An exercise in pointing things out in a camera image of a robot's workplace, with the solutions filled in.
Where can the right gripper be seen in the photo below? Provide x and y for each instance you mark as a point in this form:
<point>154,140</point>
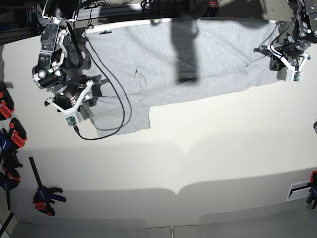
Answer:
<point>67,95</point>

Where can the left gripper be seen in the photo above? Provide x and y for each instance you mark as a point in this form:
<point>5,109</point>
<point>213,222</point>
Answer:
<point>290,54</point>

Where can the grey T-shirt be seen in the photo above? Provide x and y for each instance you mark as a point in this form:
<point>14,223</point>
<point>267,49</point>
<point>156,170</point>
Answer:
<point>144,66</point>

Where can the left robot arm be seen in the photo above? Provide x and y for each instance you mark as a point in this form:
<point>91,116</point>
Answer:
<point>303,25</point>

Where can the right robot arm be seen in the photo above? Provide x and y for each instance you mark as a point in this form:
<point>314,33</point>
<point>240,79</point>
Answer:
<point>60,59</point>

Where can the lower orange black clamp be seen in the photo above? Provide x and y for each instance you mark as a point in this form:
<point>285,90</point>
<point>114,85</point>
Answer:
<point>15,138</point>

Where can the orange black clamp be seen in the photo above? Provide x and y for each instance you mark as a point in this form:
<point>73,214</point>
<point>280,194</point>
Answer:
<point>15,138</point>
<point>6,104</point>

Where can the upper orange black clamp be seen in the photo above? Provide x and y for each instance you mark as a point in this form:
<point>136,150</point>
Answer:
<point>6,104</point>

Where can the blue bar clamp on table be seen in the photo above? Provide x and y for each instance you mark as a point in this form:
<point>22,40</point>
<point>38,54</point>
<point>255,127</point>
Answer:
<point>45,197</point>

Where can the blue clamp at right edge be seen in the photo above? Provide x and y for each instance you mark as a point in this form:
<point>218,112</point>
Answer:
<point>312,197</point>

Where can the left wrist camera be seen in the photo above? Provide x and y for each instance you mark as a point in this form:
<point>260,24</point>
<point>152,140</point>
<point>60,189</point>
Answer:
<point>294,76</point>

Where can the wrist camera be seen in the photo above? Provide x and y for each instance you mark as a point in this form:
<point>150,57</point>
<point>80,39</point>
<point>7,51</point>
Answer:
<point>72,120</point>
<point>294,76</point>

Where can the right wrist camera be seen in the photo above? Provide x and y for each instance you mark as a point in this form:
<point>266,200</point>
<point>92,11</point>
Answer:
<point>72,120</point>

